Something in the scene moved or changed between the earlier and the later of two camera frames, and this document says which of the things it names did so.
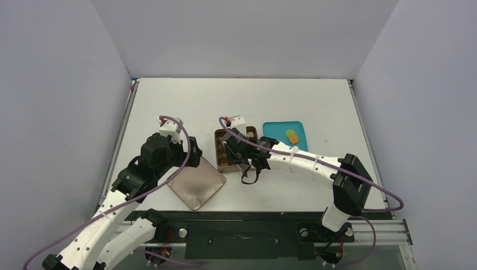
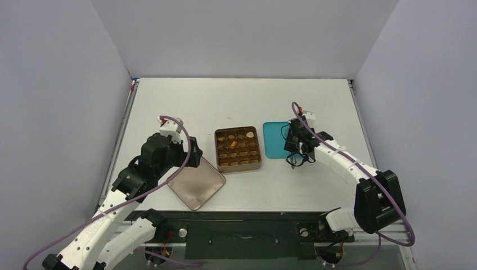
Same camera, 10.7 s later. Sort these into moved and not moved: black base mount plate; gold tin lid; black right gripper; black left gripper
Moved: black right gripper
Not moved: gold tin lid; black left gripper; black base mount plate
